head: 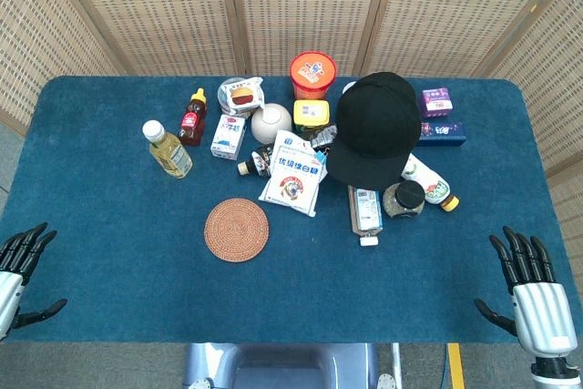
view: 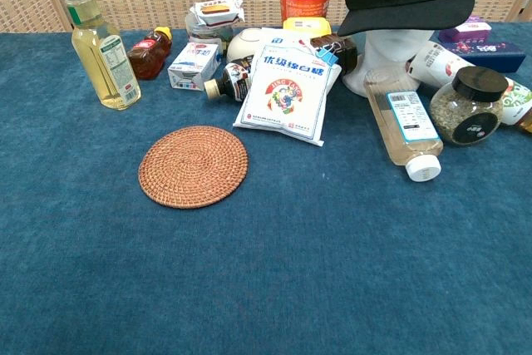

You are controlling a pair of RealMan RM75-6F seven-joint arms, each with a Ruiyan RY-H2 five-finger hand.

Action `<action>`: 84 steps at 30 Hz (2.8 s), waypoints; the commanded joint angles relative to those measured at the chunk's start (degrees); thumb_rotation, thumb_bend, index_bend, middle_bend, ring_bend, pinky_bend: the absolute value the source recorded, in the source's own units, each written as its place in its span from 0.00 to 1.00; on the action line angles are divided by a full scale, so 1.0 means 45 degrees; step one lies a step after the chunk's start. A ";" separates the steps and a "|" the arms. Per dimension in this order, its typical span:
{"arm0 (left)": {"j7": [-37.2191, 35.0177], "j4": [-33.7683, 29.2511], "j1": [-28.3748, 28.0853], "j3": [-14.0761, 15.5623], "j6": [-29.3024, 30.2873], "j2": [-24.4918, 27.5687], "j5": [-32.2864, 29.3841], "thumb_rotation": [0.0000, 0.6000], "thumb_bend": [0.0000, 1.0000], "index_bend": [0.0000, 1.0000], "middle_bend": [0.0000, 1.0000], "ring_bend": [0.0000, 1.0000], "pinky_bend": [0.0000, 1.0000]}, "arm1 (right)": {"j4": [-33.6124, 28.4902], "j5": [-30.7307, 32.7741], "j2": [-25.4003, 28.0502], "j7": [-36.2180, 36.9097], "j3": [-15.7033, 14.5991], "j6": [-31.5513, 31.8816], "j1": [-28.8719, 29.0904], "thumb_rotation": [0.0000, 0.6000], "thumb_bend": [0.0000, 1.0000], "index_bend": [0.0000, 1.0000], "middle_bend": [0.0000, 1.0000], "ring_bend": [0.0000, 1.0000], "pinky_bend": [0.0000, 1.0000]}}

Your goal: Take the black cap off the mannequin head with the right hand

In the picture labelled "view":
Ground white ceramic bowl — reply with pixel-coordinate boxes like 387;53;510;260
225;27;268;65

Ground dark brown plastic bottle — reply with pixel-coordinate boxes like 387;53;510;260
309;31;359;77

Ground clear bottle with white cap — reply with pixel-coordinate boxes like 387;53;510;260
363;67;446;184

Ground white foam mannequin head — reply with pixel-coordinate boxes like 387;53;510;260
342;29;436;99

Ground dark soy sauce bottle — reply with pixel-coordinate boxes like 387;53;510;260
203;55;255;104

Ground small white milk carton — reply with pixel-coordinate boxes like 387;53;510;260
167;42;222;92

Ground purple carton box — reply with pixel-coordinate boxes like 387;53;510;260
437;15;493;44

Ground long dark blue box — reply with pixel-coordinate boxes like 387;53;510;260
431;29;527;75

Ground wrapped snack on jar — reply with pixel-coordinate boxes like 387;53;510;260
185;12;234;55

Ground white bottle with red print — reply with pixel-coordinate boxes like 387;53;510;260
406;40;475;90

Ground blue binder clip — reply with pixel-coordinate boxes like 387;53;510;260
314;41;347;67

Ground round jar with black lid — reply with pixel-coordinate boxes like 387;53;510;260
428;66;510;148

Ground tall yellow oil bottle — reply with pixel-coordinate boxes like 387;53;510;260
56;0;142;111

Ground green labelled drink bottle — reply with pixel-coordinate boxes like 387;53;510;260
500;77;532;136

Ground blue table cloth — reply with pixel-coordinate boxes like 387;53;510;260
0;21;532;355

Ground round woven rattan coaster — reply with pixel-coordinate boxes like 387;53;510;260
138;125;250;210

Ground yellow lidded box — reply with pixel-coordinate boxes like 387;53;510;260
283;16;333;39

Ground white snack cake packet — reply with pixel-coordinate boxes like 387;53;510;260
190;0;247;27

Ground amber honey squeeze bottle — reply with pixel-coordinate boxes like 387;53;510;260
126;26;174;81

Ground white sugar bag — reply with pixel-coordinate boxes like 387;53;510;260
232;27;343;148

